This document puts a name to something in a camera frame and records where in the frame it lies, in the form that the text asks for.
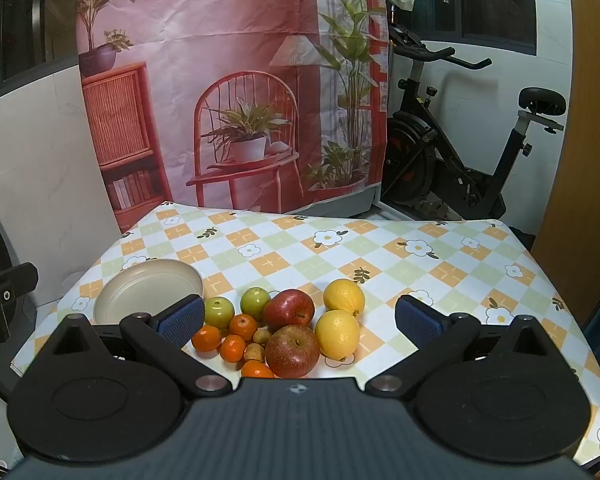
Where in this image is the yellow lemon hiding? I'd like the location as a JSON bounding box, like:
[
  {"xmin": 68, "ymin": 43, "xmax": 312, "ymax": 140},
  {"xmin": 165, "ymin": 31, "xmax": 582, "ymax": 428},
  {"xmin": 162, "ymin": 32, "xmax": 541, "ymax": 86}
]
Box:
[
  {"xmin": 314, "ymin": 309, "xmax": 361, "ymax": 362},
  {"xmin": 323, "ymin": 279, "xmax": 366, "ymax": 318}
]

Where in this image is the brown wooden door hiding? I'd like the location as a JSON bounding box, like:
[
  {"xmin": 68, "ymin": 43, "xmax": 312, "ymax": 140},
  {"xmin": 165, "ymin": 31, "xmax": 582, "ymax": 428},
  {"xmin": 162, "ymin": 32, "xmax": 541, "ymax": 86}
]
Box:
[{"xmin": 530, "ymin": 0, "xmax": 600, "ymax": 326}]

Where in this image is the green jujube fruit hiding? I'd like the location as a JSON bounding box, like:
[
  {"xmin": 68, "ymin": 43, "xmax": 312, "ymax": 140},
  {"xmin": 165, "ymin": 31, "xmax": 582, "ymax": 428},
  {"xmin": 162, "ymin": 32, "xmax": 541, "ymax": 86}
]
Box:
[
  {"xmin": 240, "ymin": 287, "xmax": 272, "ymax": 322},
  {"xmin": 203, "ymin": 296, "xmax": 236, "ymax": 330}
]

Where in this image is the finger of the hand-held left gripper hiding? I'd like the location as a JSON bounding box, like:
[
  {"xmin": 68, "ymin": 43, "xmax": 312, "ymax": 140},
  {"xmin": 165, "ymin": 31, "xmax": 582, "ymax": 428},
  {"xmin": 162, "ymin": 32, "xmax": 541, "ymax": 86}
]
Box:
[{"xmin": 0, "ymin": 262, "xmax": 38, "ymax": 352}]

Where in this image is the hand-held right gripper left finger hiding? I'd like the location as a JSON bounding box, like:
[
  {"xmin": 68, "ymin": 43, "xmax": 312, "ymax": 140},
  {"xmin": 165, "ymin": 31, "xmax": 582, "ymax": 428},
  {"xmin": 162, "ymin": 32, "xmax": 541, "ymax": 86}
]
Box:
[{"xmin": 34, "ymin": 294, "xmax": 234, "ymax": 401}]

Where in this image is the orange tangerine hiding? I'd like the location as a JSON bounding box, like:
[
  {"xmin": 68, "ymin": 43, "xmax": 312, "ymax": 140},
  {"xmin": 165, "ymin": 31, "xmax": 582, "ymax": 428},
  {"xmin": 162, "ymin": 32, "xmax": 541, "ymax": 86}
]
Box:
[
  {"xmin": 219, "ymin": 334, "xmax": 247, "ymax": 363},
  {"xmin": 241, "ymin": 360, "xmax": 275, "ymax": 379},
  {"xmin": 191, "ymin": 325, "xmax": 223, "ymax": 352},
  {"xmin": 229, "ymin": 313, "xmax": 259, "ymax": 341}
]

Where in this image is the red apple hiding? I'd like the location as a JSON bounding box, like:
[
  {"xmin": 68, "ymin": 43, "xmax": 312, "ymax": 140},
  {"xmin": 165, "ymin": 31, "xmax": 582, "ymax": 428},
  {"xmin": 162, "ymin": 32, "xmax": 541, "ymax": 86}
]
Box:
[
  {"xmin": 262, "ymin": 288, "xmax": 316, "ymax": 332},
  {"xmin": 265, "ymin": 324, "xmax": 322, "ymax": 379}
]

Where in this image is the beige round plate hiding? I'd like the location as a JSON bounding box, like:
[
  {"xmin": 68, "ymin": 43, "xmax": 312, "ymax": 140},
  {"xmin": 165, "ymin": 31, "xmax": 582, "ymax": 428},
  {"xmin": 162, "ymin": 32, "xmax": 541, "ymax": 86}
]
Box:
[{"xmin": 94, "ymin": 259, "xmax": 205, "ymax": 326}]

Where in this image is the dark window with bars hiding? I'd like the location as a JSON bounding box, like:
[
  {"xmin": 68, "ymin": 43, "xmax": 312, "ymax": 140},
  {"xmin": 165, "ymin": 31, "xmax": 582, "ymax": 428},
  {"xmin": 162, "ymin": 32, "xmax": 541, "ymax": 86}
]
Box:
[{"xmin": 0, "ymin": 0, "xmax": 78, "ymax": 106}]

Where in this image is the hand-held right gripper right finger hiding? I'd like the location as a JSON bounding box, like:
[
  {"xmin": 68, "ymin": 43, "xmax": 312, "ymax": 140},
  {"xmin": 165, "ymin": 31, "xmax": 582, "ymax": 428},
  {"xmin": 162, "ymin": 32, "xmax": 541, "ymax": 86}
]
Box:
[{"xmin": 365, "ymin": 294, "xmax": 567, "ymax": 397}]

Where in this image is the black exercise bike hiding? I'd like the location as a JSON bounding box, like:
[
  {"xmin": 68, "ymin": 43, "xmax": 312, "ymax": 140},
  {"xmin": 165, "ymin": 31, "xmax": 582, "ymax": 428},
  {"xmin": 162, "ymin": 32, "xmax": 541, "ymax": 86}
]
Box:
[{"xmin": 380, "ymin": 5, "xmax": 567, "ymax": 223}]

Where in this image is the pink printed backdrop cloth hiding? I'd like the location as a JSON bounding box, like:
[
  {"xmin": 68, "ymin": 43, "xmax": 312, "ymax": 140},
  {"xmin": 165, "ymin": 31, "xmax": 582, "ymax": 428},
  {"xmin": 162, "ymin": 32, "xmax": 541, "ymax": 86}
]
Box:
[{"xmin": 75, "ymin": 0, "xmax": 390, "ymax": 233}]

